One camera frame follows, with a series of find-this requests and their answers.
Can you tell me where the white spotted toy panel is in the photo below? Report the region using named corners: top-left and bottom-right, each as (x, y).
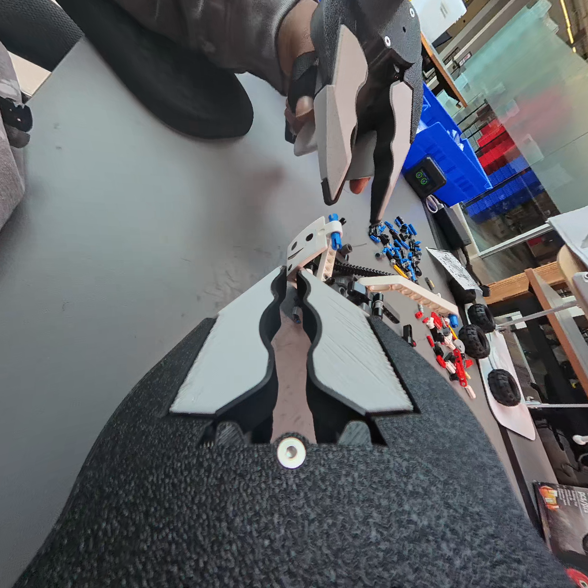
top-left (286, 213), bottom-right (345, 282)

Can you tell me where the black cord with toggle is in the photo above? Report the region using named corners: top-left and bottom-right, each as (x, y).
top-left (0, 97), bottom-right (34, 149)

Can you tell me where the grey black toy chassis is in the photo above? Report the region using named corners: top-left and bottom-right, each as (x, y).
top-left (289, 241), bottom-right (461, 350)

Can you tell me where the grey desk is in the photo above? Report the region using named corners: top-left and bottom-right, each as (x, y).
top-left (0, 37), bottom-right (561, 588)

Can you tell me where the sticker sheet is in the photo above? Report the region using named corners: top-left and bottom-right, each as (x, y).
top-left (426, 247), bottom-right (481, 291)

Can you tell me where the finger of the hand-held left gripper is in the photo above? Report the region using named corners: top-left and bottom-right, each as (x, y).
top-left (370, 79), bottom-right (414, 222)
top-left (314, 24), bottom-right (369, 206)

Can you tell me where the black mesh chair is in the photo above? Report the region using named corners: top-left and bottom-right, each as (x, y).
top-left (0, 0), bottom-right (84, 73)

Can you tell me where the wooden side table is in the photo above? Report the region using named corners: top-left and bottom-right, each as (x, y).
top-left (482, 243), bottom-right (588, 382)

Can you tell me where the blue bin with square tag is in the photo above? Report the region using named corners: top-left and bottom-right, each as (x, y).
top-left (420, 83), bottom-right (462, 138)

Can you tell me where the white booklet stand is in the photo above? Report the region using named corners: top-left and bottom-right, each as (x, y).
top-left (478, 271), bottom-right (588, 442)

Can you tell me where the pile of blue black pins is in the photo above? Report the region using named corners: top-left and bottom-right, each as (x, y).
top-left (367, 215), bottom-right (424, 282)

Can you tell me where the blue plastic bin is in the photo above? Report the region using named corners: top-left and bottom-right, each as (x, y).
top-left (402, 120), bottom-right (493, 207)

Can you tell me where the stack of red blue crates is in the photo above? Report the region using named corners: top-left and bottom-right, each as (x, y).
top-left (462, 117), bottom-right (547, 226)

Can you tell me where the person's left forearm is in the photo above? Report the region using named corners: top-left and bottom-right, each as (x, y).
top-left (110, 0), bottom-right (295, 95)

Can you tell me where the brown top table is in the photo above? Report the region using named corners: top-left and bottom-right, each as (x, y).
top-left (420, 32), bottom-right (469, 107)

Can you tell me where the pile of red white pieces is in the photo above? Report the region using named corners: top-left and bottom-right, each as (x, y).
top-left (413, 309), bottom-right (477, 399)

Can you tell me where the black oval pad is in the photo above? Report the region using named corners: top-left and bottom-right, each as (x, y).
top-left (55, 18), bottom-right (254, 140)

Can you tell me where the black power bank green display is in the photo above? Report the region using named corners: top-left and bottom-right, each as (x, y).
top-left (403, 156), bottom-right (447, 199)

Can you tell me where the person's left hand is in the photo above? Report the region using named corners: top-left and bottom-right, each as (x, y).
top-left (275, 0), bottom-right (319, 141)

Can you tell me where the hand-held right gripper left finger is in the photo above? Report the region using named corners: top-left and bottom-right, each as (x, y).
top-left (170, 266), bottom-right (289, 418)

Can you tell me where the toy truck box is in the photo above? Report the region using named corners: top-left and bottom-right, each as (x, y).
top-left (533, 480), bottom-right (588, 588)

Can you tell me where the black toy tire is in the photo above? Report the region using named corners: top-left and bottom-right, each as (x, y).
top-left (465, 303), bottom-right (497, 334)
top-left (452, 279), bottom-right (488, 305)
top-left (487, 368), bottom-right (523, 408)
top-left (458, 324), bottom-right (491, 360)

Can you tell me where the black power adapter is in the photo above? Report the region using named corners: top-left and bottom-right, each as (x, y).
top-left (431, 204), bottom-right (474, 251)

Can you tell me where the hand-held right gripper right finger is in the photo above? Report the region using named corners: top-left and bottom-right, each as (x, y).
top-left (296, 269), bottom-right (415, 418)

